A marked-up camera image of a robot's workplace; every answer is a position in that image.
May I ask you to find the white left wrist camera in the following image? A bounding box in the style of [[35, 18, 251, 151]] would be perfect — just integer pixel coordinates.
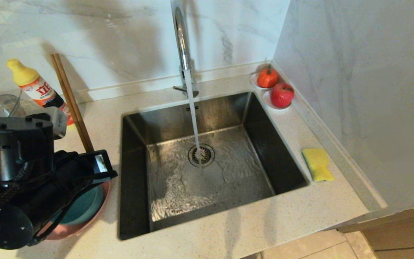
[[47, 107, 68, 139]]

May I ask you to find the blue bowl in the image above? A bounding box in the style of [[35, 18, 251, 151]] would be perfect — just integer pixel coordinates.
[[54, 185, 105, 226]]

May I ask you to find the brown wooden chopstick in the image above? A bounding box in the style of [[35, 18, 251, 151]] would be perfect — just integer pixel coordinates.
[[50, 54, 91, 153], [54, 53, 95, 152]]

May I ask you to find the small white dish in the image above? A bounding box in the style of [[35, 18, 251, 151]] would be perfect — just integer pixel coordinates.
[[263, 90, 294, 110], [250, 72, 280, 90]]

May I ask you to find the stainless steel sink basin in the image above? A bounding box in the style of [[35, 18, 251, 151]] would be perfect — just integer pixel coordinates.
[[118, 91, 310, 241]]

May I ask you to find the pink round plate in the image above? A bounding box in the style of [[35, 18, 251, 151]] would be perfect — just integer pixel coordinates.
[[45, 180, 112, 241]]

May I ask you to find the orange dish soap bottle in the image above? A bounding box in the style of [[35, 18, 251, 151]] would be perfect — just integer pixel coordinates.
[[6, 59, 75, 126]]

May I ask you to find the running tap water stream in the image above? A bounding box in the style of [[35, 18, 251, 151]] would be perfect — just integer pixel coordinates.
[[185, 69, 204, 169]]

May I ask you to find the chrome kitchen faucet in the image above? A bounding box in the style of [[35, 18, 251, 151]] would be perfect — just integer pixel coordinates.
[[170, 0, 200, 98]]

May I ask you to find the red apple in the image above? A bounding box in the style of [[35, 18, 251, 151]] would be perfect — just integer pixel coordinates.
[[270, 83, 295, 108]]

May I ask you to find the yellow fish-shaped sponge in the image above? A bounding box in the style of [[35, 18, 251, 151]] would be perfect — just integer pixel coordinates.
[[302, 148, 335, 182]]

